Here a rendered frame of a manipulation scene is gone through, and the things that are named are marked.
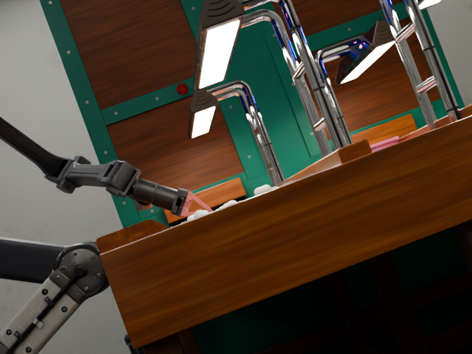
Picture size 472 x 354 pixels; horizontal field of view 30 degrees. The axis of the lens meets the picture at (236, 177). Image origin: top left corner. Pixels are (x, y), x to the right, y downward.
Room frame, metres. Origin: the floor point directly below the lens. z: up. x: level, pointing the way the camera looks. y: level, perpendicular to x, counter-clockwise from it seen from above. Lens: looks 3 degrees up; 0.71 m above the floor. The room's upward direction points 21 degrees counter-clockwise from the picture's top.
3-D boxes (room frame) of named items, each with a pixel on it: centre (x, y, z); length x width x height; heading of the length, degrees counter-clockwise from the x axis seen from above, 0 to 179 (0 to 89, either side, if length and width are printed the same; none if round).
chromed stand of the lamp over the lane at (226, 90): (2.77, -0.04, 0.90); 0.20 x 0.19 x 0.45; 5
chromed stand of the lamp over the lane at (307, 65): (1.81, -0.13, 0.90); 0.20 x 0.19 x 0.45; 5
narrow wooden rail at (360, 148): (2.35, -0.12, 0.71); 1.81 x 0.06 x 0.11; 5
